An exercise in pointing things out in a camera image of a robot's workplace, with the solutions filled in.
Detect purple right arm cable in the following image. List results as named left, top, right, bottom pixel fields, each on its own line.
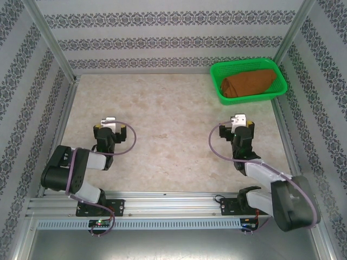
left=208, top=121, right=322, bottom=235

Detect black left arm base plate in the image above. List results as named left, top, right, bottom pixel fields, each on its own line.
left=75, top=199, right=125, bottom=217

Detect controller board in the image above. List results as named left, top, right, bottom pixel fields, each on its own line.
left=88, top=219, right=112, bottom=228
left=241, top=218, right=260, bottom=231

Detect aluminium mounting rail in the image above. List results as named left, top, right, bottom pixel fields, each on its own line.
left=25, top=191, right=318, bottom=217

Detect left controller board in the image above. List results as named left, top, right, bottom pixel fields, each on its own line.
left=88, top=219, right=112, bottom=228

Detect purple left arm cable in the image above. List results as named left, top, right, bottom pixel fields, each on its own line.
left=65, top=120, right=138, bottom=238

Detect slotted grey cable duct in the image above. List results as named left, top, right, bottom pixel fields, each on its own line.
left=36, top=218, right=260, bottom=230

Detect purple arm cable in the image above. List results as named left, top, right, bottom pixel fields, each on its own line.
left=208, top=121, right=322, bottom=235
left=65, top=120, right=138, bottom=238

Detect green plastic basket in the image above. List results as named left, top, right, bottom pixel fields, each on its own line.
left=209, top=57, right=288, bottom=106

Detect right controller board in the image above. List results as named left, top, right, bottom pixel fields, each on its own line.
left=241, top=218, right=260, bottom=231

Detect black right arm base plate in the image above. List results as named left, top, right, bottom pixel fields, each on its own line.
left=220, top=197, right=271, bottom=216

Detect aluminium frame post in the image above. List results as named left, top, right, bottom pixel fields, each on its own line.
left=20, top=0, right=80, bottom=82
left=272, top=0, right=318, bottom=63

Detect brown long pants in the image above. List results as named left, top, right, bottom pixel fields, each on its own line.
left=220, top=69, right=278, bottom=99

